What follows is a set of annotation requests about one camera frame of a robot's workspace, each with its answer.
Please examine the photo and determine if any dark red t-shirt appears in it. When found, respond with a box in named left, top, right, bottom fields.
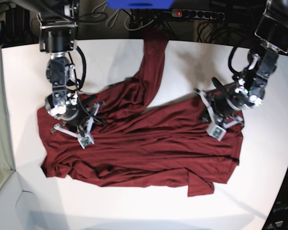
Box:
left=37, top=29, right=243, bottom=196

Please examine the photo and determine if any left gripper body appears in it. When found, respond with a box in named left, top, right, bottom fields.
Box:
left=194, top=89, right=244, bottom=141

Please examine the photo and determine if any blue box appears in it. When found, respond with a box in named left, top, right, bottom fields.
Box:
left=107, top=0, right=174, bottom=10

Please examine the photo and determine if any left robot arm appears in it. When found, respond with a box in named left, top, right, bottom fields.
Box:
left=195, top=0, right=288, bottom=141

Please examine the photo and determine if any black power strip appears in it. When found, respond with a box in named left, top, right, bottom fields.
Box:
left=171, top=9, right=226, bottom=22

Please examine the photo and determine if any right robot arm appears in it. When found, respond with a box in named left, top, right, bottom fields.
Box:
left=14, top=0, right=102, bottom=149

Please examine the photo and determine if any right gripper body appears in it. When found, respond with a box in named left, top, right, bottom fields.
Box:
left=51, top=100, right=105, bottom=149

